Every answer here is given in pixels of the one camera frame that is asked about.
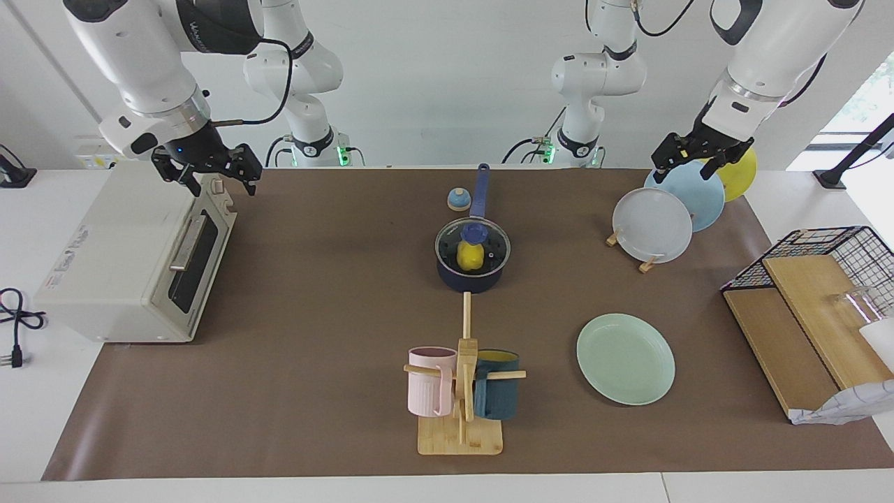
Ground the light wooden board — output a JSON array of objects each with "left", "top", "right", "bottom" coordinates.
[{"left": 761, "top": 254, "right": 894, "bottom": 391}]

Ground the black desk clamp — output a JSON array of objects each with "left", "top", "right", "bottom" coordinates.
[{"left": 0, "top": 145, "right": 37, "bottom": 189}]

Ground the dark blue saucepan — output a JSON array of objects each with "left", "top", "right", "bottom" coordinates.
[{"left": 434, "top": 163, "right": 511, "bottom": 294}]

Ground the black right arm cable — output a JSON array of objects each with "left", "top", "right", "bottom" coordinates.
[{"left": 210, "top": 38, "right": 293, "bottom": 128}]

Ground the black right base cable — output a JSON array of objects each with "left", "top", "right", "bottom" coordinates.
[{"left": 264, "top": 135, "right": 294, "bottom": 168}]

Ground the black left base cable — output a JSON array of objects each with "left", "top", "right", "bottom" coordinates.
[{"left": 501, "top": 138, "right": 537, "bottom": 166}]

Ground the dark teal mug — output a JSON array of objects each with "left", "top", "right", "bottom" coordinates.
[{"left": 472, "top": 349, "right": 522, "bottom": 421}]

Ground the brown wooden board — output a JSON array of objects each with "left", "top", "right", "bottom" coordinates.
[{"left": 723, "top": 288, "right": 842, "bottom": 418}]

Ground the black base cable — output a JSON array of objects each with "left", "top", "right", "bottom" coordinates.
[
  {"left": 501, "top": 138, "right": 537, "bottom": 166},
  {"left": 264, "top": 135, "right": 294, "bottom": 168}
]

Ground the brown table mat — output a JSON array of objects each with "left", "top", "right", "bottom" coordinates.
[{"left": 41, "top": 168, "right": 894, "bottom": 481}]

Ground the white checked cloth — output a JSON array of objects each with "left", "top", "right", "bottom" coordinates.
[{"left": 789, "top": 381, "right": 894, "bottom": 425}]

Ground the light blue plate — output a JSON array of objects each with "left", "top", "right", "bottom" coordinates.
[{"left": 643, "top": 161, "right": 726, "bottom": 233}]

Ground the yellow plate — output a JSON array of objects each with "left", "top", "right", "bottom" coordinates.
[{"left": 698, "top": 147, "right": 759, "bottom": 203}]

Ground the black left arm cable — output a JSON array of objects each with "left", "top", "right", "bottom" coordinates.
[{"left": 632, "top": 0, "right": 828, "bottom": 109}]

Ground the black wire basket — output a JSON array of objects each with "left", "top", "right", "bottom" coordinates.
[{"left": 721, "top": 226, "right": 894, "bottom": 322}]

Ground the black power cord with plug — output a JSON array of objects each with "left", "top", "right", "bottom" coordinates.
[{"left": 0, "top": 288, "right": 48, "bottom": 369}]

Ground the white power socket strip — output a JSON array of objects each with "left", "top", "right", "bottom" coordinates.
[{"left": 73, "top": 135, "right": 116, "bottom": 170}]

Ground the cream toaster oven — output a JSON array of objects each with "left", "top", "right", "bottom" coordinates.
[{"left": 34, "top": 162, "right": 238, "bottom": 344}]

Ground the wooden mug rack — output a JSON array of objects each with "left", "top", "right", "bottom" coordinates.
[{"left": 403, "top": 292, "right": 527, "bottom": 457}]

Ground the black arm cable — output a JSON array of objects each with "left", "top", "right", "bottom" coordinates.
[
  {"left": 210, "top": 38, "right": 293, "bottom": 128},
  {"left": 632, "top": 0, "right": 828, "bottom": 109}
]

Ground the pale grey plate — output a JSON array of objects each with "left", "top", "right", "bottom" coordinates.
[{"left": 612, "top": 187, "right": 694, "bottom": 265}]

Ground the glass lid with blue knob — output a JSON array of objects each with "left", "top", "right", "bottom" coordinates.
[{"left": 434, "top": 217, "right": 511, "bottom": 275}]

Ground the pink ribbed mug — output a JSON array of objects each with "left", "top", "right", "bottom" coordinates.
[{"left": 407, "top": 347, "right": 458, "bottom": 418}]

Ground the mint green plate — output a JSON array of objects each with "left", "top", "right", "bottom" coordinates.
[{"left": 576, "top": 312, "right": 677, "bottom": 407}]

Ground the clear glass cup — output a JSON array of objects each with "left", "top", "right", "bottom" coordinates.
[{"left": 828, "top": 285, "right": 894, "bottom": 329}]

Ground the wooden plate rack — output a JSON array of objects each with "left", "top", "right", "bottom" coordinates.
[{"left": 606, "top": 227, "right": 661, "bottom": 274}]

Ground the black stand with pole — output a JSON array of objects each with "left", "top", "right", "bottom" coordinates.
[{"left": 812, "top": 113, "right": 894, "bottom": 190}]

